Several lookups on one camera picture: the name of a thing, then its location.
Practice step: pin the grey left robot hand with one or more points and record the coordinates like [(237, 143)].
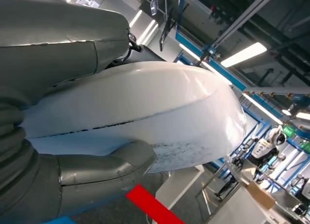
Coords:
[(48, 23)]

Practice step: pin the blue metal shelf rack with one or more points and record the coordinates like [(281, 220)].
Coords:
[(60, 221)]

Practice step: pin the red barrier belt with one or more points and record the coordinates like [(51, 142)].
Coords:
[(150, 205)]

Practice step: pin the long ceiling light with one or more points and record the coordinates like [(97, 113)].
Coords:
[(242, 55), (262, 108)]

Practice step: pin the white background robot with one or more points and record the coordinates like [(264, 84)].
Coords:
[(264, 148)]

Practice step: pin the cardboard box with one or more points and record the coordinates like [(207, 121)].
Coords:
[(261, 195)]

